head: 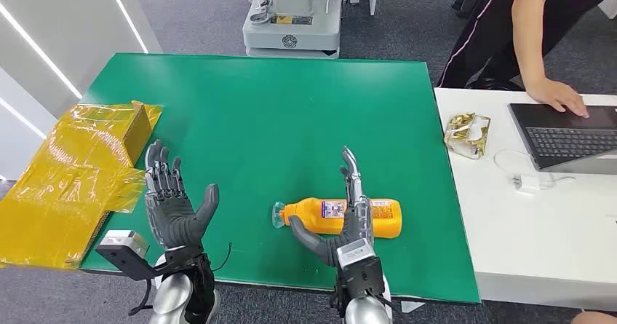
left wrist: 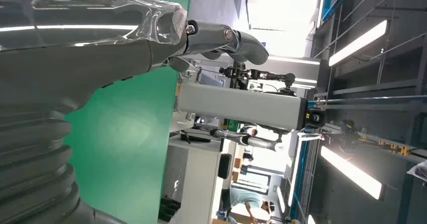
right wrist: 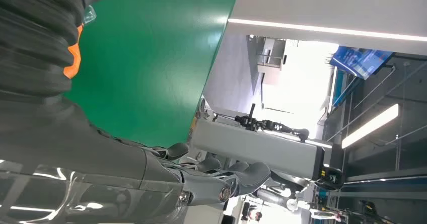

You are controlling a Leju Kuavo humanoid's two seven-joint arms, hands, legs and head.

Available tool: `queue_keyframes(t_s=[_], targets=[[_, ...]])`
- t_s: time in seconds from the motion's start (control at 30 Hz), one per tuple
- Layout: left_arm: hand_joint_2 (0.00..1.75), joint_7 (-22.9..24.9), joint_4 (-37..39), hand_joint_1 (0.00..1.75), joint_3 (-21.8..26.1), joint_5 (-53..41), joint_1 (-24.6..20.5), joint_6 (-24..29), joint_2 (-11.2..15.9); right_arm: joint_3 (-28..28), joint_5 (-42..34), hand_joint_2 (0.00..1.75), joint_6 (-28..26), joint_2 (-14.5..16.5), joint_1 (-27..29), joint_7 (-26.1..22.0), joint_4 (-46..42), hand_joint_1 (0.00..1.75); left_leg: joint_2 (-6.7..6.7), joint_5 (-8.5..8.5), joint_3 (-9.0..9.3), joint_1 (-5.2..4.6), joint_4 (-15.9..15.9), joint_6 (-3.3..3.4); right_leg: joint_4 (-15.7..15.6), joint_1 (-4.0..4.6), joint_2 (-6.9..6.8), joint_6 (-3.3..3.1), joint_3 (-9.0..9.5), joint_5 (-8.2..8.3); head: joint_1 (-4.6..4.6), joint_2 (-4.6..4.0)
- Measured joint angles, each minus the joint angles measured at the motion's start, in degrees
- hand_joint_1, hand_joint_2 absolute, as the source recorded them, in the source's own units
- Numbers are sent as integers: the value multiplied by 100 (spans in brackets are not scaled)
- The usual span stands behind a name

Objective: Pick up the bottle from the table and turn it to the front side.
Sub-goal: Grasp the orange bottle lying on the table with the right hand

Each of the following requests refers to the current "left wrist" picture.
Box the person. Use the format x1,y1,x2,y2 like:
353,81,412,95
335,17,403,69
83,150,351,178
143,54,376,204
228,187,276,224

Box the white cabinet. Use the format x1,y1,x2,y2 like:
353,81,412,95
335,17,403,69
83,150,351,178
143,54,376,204
162,135,235,224

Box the long ceiling light panel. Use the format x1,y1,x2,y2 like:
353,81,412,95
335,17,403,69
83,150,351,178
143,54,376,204
328,19,389,67
320,145,384,200

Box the grey wheeled robot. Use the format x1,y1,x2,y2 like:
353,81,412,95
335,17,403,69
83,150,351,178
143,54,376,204
170,54,329,153

